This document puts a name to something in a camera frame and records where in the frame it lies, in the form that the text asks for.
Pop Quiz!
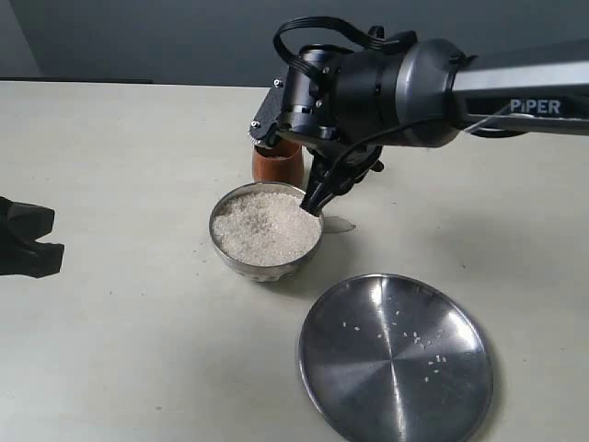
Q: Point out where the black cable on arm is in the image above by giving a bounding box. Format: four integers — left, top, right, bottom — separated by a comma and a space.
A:
271, 17, 415, 75

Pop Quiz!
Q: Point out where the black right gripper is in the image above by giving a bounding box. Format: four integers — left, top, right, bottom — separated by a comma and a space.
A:
277, 44, 354, 215

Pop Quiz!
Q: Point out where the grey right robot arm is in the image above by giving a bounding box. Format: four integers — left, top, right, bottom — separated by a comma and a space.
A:
277, 32, 588, 215

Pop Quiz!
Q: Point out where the round steel plate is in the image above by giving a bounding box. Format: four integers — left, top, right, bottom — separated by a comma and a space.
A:
297, 273, 494, 441

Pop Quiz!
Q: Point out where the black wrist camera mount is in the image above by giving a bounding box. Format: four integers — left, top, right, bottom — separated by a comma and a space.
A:
248, 73, 294, 149

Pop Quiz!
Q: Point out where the steel bowl of rice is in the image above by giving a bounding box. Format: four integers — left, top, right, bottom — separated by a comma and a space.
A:
208, 181, 324, 283

